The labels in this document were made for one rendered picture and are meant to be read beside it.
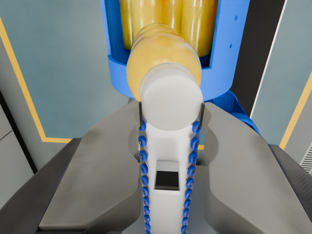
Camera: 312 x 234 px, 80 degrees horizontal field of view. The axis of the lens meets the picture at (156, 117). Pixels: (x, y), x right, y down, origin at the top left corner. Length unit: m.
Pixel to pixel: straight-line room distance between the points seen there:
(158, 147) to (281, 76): 1.32
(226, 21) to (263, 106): 1.61
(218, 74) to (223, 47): 0.05
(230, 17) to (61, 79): 1.69
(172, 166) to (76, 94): 1.31
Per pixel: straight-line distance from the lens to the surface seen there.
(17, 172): 2.52
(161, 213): 1.16
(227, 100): 1.59
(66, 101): 1.98
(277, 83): 1.86
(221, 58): 0.35
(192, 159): 0.77
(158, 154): 0.83
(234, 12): 0.35
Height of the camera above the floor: 1.54
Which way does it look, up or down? 59 degrees down
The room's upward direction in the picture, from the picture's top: 172 degrees counter-clockwise
